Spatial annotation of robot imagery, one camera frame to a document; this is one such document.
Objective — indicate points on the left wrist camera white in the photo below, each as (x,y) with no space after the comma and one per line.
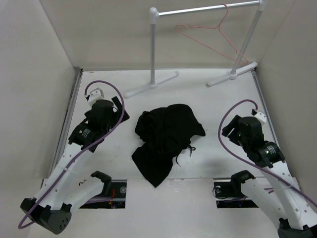
(96,94)

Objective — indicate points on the black trousers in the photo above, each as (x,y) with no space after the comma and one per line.
(166,132)

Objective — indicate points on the white clothes rack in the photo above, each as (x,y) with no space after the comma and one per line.
(232,74)

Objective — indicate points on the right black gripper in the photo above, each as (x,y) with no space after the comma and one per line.
(234,123)

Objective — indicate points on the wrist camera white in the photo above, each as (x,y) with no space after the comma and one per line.
(259,116)
(96,94)

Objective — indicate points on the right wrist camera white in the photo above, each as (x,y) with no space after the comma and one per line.
(259,116)

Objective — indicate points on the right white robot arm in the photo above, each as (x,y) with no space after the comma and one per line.
(287,208)

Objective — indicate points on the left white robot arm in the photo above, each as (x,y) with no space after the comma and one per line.
(58,199)

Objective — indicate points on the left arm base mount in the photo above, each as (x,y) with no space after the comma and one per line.
(115,199)

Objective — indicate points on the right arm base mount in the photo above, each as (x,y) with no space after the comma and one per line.
(228,197)

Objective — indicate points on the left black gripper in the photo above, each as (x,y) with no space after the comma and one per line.
(116,116)

